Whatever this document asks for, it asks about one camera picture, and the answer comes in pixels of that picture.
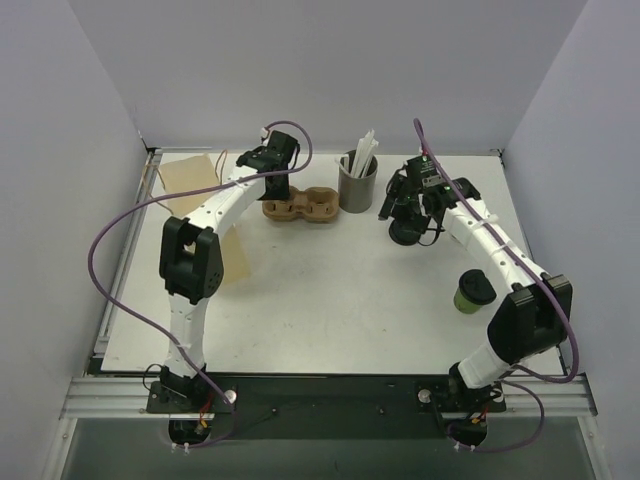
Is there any grey straw holder cup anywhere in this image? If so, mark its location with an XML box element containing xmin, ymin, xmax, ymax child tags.
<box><xmin>338</xmin><ymin>150</ymin><xmax>378</xmax><ymax>214</ymax></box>

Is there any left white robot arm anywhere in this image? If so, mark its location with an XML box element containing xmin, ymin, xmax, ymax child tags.
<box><xmin>159</xmin><ymin>131</ymin><xmax>300</xmax><ymax>412</ymax></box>

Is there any black plastic cup lid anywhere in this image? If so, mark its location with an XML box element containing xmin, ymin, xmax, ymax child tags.
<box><xmin>458</xmin><ymin>269</ymin><xmax>497</xmax><ymax>306</ymax></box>

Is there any brown paper bag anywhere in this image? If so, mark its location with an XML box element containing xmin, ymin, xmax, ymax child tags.
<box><xmin>158</xmin><ymin>154</ymin><xmax>252</xmax><ymax>289</ymax></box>

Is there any brown cardboard cup carrier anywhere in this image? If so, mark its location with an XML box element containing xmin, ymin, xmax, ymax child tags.
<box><xmin>262</xmin><ymin>186</ymin><xmax>339</xmax><ymax>224</ymax></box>

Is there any aluminium frame rail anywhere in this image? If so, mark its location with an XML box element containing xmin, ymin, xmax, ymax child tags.
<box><xmin>60</xmin><ymin>376</ymin><xmax>597</xmax><ymax>419</ymax></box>

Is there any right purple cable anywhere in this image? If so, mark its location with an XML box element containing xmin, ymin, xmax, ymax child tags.
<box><xmin>412</xmin><ymin>118</ymin><xmax>581</xmax><ymax>454</ymax></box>

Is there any white wrapped straw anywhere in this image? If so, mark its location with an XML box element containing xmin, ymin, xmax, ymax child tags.
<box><xmin>350</xmin><ymin>129</ymin><xmax>379</xmax><ymax>178</ymax></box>

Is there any green paper coffee cup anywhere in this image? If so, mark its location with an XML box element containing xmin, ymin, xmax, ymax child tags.
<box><xmin>453</xmin><ymin>287</ymin><xmax>483</xmax><ymax>315</ymax></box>

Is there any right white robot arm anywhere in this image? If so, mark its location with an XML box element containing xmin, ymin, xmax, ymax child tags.
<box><xmin>379</xmin><ymin>156</ymin><xmax>573</xmax><ymax>390</ymax></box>

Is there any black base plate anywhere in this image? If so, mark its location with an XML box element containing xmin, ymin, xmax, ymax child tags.
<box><xmin>146</xmin><ymin>373</ymin><xmax>506</xmax><ymax>440</ymax></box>

